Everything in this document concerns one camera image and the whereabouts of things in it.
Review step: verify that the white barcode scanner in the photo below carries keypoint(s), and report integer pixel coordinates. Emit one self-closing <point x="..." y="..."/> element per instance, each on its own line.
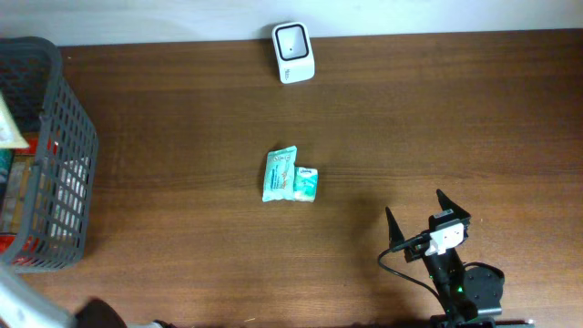
<point x="293" y="51"/>

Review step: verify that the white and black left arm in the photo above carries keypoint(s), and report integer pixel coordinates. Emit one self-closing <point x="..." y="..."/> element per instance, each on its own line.
<point x="22" y="306"/>

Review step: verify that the teal Kleenex tissue pack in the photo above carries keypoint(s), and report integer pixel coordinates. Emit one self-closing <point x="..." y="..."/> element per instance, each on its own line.
<point x="305" y="184"/>

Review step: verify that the teal wet wipes pack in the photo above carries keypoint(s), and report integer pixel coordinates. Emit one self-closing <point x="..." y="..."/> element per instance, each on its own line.
<point x="279" y="175"/>

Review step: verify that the grey plastic mesh basket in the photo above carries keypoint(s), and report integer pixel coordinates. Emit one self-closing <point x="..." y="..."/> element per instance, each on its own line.
<point x="31" y="75"/>

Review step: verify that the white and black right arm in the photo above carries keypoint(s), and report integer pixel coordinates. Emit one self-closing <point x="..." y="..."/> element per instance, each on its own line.
<point x="470" y="293"/>

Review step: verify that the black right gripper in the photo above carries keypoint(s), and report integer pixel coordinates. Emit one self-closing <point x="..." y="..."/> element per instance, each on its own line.
<point x="446" y="205"/>

